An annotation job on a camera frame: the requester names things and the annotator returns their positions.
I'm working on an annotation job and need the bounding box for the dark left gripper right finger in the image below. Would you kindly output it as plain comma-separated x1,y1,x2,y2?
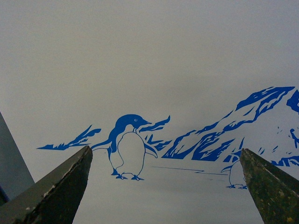
240,148,299,224

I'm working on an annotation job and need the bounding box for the white blue chest freezer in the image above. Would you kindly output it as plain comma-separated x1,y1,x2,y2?
0,0,299,224

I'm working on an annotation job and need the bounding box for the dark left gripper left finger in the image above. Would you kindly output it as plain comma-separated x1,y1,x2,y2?
0,146,93,224

